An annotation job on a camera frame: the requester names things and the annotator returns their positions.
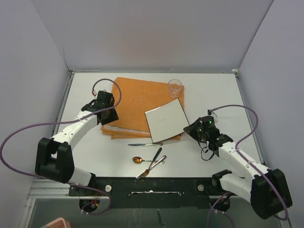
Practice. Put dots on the white square plate black rim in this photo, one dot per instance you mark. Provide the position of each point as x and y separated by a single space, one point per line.
166 121

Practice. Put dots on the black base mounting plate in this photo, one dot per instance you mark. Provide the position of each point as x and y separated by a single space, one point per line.
153 193

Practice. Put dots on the iridescent ornate teaspoon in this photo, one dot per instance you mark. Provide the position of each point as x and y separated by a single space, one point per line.
162 162

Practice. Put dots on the clear drinking glass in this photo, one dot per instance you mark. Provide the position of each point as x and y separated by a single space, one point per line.
175 87

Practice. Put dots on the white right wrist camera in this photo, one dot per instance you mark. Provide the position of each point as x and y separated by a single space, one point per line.
214 115

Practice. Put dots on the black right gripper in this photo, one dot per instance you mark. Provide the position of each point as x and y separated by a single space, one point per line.
191 130

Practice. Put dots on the silver table knife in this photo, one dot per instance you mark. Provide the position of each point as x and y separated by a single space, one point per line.
144 144

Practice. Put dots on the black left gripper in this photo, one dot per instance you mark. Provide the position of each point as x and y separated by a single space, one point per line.
112 117

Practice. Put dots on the orange cloth napkin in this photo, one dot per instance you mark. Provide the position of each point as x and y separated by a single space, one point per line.
138 97

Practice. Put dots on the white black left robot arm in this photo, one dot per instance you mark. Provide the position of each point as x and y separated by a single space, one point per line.
54 158

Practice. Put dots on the gold spoon dark handle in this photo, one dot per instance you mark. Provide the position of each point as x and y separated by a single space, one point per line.
144 158

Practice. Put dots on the gold fork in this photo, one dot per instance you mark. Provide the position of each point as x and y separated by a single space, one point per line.
146 172

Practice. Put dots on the pink plastic bin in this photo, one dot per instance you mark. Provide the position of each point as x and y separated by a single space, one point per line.
58 223

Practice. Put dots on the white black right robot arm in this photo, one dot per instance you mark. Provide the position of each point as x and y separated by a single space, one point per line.
265 189

